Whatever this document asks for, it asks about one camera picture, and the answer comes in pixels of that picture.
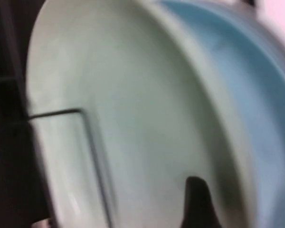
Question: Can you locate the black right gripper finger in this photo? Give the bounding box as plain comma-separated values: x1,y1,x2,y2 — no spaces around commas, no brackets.
181,176,223,228

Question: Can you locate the light green round plate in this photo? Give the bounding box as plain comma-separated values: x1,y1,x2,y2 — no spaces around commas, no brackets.
26,0,255,228

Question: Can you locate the light blue round plate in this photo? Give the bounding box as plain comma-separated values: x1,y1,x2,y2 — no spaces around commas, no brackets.
156,0,285,228

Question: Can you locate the black wire dish rack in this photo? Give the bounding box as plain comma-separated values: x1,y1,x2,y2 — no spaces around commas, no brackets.
0,0,258,228

